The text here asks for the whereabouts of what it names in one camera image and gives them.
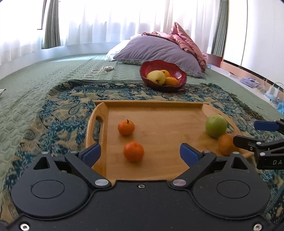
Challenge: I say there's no green apple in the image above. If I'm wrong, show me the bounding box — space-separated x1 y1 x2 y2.
206 114 227 139

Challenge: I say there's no small tangerine with stem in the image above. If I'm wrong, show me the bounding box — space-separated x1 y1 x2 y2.
118 119 135 136

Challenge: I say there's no blue cloth on floor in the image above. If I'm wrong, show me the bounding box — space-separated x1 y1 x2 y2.
277 103 284 116

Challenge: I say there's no large dull orange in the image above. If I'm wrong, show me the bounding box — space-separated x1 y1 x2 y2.
218 133 239 156

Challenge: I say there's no white charger on floor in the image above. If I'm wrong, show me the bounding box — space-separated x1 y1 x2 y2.
264 82 283 104

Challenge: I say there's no paisley patterned throw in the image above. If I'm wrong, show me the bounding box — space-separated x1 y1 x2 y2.
1 80 282 225

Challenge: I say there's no lavender cloth on floor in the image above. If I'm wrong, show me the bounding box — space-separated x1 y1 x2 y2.
240 77 260 88

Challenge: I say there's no small tangerine front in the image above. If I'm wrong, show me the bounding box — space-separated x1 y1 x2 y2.
123 142 144 162

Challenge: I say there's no wooden serving tray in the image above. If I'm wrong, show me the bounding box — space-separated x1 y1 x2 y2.
85 100 255 186

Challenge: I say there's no orange in bowl front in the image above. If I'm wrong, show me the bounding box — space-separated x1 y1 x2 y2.
164 77 179 87

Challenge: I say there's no orange in bowl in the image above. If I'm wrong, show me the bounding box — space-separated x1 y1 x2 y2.
161 70 171 77
164 77 179 87

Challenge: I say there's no orange in bowl rear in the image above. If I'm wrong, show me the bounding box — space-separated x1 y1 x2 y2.
161 70 171 77

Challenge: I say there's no red ribbed bowl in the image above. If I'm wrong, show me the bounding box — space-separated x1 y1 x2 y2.
140 60 187 92

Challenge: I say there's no green curtain right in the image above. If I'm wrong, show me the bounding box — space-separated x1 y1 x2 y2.
212 0 229 58

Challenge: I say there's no green curtain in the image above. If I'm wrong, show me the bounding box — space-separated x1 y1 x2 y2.
41 0 61 50
212 0 229 58

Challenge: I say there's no green quilted bedspread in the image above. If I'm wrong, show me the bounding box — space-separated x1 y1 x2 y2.
1 55 280 169

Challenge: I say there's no newspaper on bed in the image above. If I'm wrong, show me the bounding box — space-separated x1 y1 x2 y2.
0 88 6 96

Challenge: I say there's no purple pillow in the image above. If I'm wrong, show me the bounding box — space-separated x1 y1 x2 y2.
105 35 204 78

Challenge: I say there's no green curtain left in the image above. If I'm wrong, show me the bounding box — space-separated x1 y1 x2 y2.
41 0 61 50

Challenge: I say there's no pink blanket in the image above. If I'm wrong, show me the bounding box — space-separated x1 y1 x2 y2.
141 22 208 72

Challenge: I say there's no white sheer curtain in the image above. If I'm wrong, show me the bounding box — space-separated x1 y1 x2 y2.
0 0 222 66

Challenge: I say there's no white cable with charger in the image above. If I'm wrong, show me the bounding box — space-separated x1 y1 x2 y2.
84 65 115 78

